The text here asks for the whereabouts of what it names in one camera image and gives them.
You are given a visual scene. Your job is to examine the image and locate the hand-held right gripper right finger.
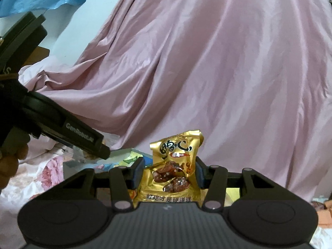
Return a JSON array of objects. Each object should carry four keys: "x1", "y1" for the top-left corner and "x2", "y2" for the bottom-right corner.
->
[{"x1": 196, "y1": 157, "x2": 279, "y2": 211}]

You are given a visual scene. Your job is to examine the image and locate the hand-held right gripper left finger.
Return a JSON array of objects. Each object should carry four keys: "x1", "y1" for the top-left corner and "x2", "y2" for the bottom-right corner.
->
[{"x1": 61, "y1": 157, "x2": 145, "y2": 211}]

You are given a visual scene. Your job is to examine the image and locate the gold snack packet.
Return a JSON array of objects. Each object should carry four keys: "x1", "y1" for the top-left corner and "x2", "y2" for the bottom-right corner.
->
[{"x1": 132, "y1": 129, "x2": 204, "y2": 204}]

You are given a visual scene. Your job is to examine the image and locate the grey cardboard box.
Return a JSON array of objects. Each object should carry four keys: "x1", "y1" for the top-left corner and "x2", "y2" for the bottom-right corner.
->
[{"x1": 63, "y1": 148, "x2": 153, "y2": 181}]

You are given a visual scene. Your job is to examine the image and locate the person's left hand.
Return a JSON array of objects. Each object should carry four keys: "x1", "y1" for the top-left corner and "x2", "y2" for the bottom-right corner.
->
[{"x1": 0, "y1": 144, "x2": 29, "y2": 190}]

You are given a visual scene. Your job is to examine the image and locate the wooden headboard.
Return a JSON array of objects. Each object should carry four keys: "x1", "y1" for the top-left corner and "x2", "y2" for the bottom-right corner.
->
[{"x1": 24, "y1": 46, "x2": 50, "y2": 66}]

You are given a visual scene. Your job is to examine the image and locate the pink satin quilt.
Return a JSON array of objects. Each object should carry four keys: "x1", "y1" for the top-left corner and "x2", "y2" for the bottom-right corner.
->
[{"x1": 19, "y1": 0, "x2": 332, "y2": 203}]

